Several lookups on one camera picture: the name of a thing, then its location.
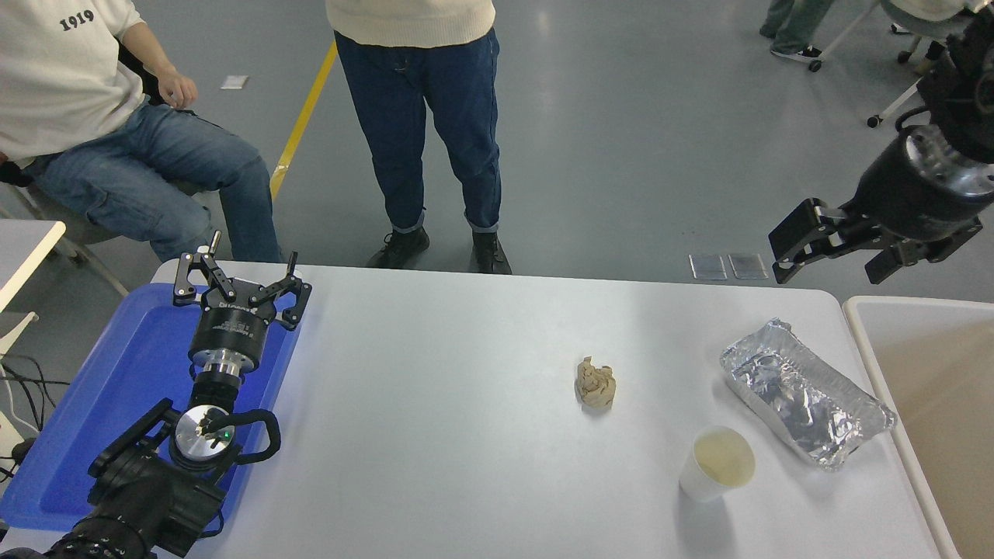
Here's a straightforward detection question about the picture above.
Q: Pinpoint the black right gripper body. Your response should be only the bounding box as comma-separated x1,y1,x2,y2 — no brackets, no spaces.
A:
843,138,994,243

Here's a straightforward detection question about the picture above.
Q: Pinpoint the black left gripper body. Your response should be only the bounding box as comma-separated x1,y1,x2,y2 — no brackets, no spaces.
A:
189,282,277,364

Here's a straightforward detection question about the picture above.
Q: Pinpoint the white paper cup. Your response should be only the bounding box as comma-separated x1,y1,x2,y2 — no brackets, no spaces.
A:
679,425,757,502

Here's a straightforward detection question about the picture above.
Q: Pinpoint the person's left hand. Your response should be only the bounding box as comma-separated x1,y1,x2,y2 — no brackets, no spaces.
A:
158,70,199,109

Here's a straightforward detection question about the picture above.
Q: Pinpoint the blue plastic tray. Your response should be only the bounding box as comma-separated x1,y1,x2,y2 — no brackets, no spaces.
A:
0,283,303,533

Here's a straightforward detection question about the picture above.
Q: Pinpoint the large pale bin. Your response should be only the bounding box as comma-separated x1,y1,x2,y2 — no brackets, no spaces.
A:
843,295,994,559

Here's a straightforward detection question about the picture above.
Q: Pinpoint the grey-seated wheeled chair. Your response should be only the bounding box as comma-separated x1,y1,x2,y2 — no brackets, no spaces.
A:
0,43,226,298

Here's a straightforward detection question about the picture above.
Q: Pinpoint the crumpled silver foil tray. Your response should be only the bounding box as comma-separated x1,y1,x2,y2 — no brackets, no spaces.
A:
720,317,898,472

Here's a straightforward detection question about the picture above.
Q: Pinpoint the white-framed wheeled chair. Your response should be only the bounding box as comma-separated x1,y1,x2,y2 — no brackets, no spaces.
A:
808,0,975,130

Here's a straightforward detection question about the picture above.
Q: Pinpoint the white side table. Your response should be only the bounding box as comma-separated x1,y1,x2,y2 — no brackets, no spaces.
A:
0,220,68,313

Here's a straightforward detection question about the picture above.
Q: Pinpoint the white power strip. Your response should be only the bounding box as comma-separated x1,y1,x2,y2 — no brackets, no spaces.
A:
0,408,24,467

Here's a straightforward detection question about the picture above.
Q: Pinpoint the crumpled tan paper ball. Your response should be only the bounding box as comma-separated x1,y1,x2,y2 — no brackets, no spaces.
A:
575,356,617,408

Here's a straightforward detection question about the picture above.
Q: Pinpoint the black cable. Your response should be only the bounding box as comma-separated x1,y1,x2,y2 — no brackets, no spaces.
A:
0,353,71,482

